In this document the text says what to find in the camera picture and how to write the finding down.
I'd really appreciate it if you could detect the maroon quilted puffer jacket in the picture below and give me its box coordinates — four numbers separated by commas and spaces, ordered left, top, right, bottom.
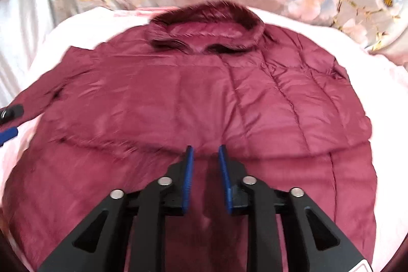
3, 1, 377, 271

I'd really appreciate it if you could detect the silver satin curtain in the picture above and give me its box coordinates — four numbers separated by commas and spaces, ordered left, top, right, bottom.
1, 0, 59, 106

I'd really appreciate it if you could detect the pink plush blanket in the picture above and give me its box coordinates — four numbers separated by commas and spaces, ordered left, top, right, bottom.
0, 5, 408, 272

